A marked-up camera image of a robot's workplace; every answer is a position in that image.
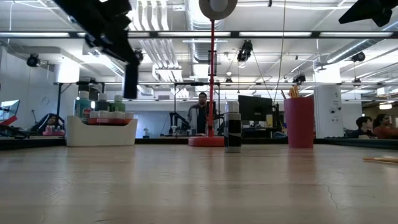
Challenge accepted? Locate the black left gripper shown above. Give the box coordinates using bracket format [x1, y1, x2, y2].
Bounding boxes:
[82, 0, 141, 100]

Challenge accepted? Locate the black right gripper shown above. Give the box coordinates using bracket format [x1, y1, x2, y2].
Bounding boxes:
[338, 0, 398, 28]

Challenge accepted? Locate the green large paint bottle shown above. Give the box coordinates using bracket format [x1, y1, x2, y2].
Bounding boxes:
[111, 95, 126, 113]

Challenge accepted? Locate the magenta small paint bottle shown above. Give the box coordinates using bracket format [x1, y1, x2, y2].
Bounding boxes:
[108, 111, 125, 126]

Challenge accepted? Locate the red small paint bottle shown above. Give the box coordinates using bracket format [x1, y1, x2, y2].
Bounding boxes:
[88, 111, 100, 126]

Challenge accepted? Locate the grey small paint bottle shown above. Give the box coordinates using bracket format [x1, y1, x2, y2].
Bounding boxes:
[223, 100, 243, 153]

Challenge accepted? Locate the white plastic bin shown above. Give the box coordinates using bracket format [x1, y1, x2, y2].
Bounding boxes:
[64, 115, 139, 147]

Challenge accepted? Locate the black overhead crossbar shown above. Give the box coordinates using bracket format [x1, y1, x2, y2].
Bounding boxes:
[0, 30, 398, 39]

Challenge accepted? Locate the person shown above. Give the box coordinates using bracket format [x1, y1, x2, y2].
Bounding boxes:
[373, 113, 398, 140]
[39, 113, 65, 132]
[186, 91, 218, 136]
[348, 116, 379, 139]

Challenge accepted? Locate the red desk lamp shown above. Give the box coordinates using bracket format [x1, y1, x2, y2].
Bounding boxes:
[188, 0, 239, 147]

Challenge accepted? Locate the white round column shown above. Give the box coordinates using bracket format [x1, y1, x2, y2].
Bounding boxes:
[313, 85, 343, 139]

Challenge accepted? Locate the small lit monitor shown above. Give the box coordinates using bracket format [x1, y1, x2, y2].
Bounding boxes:
[0, 99, 21, 122]

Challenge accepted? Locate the black computer monitor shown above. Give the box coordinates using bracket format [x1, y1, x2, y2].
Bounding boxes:
[238, 95, 274, 122]

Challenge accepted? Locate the red angled bar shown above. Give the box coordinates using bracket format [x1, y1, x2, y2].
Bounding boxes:
[0, 115, 19, 126]

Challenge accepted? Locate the red plastic cup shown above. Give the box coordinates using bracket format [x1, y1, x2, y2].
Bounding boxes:
[283, 96, 315, 149]

